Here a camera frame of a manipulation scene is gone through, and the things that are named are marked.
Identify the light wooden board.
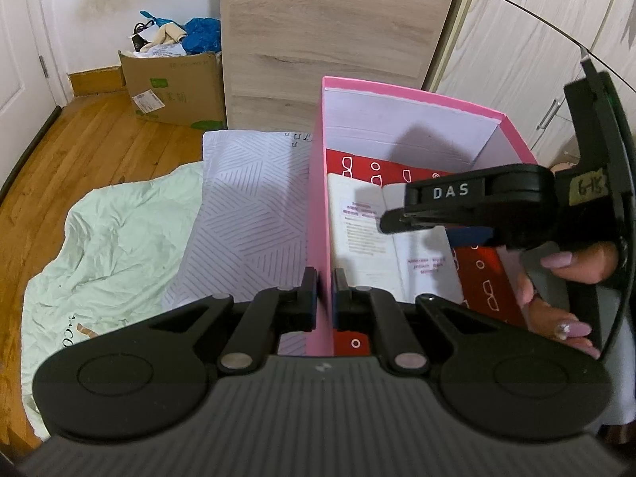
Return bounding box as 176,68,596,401
220,0,464,132

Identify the red cloth with glasses print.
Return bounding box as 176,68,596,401
325,148,527,356

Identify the person's right hand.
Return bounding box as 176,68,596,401
517,241,620,359

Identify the black door draft strip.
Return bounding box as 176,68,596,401
0,105,63,200

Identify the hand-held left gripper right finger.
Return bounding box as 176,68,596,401
331,267,502,376

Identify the brown cardboard box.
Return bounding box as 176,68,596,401
118,50,228,129

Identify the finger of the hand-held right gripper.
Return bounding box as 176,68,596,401
379,162,556,250

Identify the thin black cable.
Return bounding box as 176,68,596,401
472,0,594,60

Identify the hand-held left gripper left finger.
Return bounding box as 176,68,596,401
149,267,319,373

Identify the white line-patterned pillow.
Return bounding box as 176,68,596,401
163,129,317,357

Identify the white paper leaflet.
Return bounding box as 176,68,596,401
327,173,465,306

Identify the pale green blanket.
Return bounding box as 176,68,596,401
22,161,209,439

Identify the dark blue case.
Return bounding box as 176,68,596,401
447,226,498,249

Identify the pink storage box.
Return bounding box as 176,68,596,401
304,76,540,359

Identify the beige cloth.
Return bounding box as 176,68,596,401
142,22,188,53

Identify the white door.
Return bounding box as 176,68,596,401
0,0,68,125

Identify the vertical metal wardrobe handle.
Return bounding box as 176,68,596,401
537,99,560,132

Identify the blue plastic bag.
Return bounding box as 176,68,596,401
184,16,222,55

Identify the white wood-grain wardrobe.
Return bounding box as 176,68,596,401
427,0,636,170

